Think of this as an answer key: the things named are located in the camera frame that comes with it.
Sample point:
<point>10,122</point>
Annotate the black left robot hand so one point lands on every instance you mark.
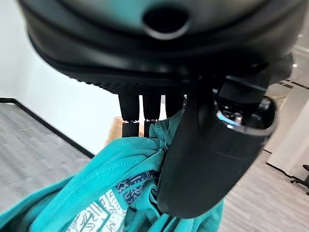
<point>154,53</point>

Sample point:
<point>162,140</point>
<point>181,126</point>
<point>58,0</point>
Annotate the teal patterned bed cloth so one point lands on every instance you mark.
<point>101,193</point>

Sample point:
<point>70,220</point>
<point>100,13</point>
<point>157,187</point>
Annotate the light wooden furniture piece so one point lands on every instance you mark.
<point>116,129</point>

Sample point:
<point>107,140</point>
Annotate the white partition panel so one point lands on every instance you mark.
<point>288,135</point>

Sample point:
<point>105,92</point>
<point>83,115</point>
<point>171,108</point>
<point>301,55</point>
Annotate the black office chair base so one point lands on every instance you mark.
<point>303,176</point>

